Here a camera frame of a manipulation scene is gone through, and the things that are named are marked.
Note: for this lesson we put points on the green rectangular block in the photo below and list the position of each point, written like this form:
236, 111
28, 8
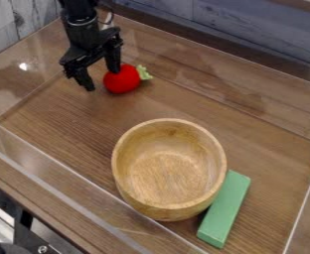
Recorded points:
216, 223

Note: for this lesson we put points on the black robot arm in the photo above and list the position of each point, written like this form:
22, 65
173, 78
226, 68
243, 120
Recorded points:
78, 11

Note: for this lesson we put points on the red plush strawberry toy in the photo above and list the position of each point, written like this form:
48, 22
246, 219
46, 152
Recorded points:
125, 80

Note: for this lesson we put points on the black metal table frame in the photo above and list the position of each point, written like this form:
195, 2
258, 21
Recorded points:
26, 239

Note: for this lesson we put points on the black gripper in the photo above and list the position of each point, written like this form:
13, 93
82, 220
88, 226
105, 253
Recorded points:
90, 44

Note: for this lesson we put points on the clear acrylic enclosure wall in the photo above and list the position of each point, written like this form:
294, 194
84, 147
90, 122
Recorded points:
58, 130

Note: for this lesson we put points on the wooden bowl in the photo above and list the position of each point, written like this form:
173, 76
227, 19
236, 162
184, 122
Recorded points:
168, 166

